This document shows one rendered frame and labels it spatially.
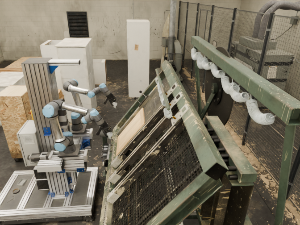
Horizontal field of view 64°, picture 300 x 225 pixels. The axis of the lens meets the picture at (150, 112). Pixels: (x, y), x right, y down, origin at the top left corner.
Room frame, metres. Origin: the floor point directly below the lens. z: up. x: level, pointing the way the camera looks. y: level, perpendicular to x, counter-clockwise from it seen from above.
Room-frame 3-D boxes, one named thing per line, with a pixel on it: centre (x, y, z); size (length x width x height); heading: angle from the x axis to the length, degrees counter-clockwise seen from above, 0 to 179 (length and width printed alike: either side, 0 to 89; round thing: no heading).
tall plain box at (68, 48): (5.19, 1.62, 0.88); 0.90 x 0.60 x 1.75; 6
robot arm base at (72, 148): (2.30, 0.93, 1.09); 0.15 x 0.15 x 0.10
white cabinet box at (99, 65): (7.64, 1.76, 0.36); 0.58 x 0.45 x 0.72; 96
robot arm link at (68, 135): (2.29, 0.93, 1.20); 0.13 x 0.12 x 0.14; 172
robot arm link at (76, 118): (2.80, 0.98, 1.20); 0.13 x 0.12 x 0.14; 160
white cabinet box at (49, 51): (6.78, 2.66, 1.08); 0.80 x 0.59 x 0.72; 6
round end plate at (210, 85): (2.24, -0.65, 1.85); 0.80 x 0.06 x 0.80; 4
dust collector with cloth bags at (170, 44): (8.28, -0.66, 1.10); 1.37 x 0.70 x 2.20; 6
